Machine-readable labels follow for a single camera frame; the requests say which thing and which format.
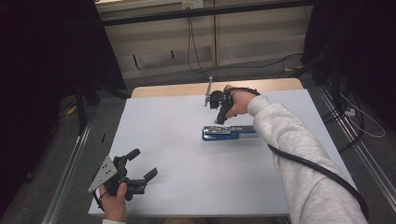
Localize thick black gripper cable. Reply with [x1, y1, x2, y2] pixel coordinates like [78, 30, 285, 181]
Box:
[228, 87, 371, 222]

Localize blue and silver stapler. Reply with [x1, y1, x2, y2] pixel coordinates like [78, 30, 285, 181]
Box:
[201, 124, 258, 142]

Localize person's left hand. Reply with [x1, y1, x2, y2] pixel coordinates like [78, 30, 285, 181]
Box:
[98, 181, 129, 223]

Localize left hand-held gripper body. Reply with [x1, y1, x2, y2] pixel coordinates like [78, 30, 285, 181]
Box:
[88, 155, 148, 202]

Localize black hanging wall cable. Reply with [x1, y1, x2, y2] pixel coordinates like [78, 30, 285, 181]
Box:
[186, 7, 304, 79]

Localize white table mat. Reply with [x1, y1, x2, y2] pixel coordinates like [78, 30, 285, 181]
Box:
[88, 88, 358, 218]

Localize black floor cables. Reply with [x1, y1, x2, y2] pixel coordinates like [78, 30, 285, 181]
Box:
[321, 78, 366, 154]

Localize black curtain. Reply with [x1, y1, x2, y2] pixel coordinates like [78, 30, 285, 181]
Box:
[299, 0, 396, 133]
[0, 0, 127, 217]

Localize person's right hand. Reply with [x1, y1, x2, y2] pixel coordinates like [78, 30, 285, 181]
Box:
[222, 84, 260, 119]

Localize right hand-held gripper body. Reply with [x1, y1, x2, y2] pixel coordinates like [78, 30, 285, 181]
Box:
[204, 76, 234, 112]

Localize black horizontal beam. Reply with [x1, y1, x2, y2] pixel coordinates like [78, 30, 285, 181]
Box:
[100, 0, 314, 28]

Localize metal floor rail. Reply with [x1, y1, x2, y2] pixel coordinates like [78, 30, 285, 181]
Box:
[315, 86, 396, 213]
[41, 119, 93, 224]

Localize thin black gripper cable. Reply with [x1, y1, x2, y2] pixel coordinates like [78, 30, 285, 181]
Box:
[92, 189, 109, 213]

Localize white floor cable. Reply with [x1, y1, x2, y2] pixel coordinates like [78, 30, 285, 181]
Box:
[338, 92, 387, 139]

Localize white wall socket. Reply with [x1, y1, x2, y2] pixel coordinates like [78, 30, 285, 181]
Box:
[181, 0, 205, 10]

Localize black stand leg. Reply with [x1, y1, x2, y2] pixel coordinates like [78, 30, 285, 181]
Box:
[74, 86, 101, 136]

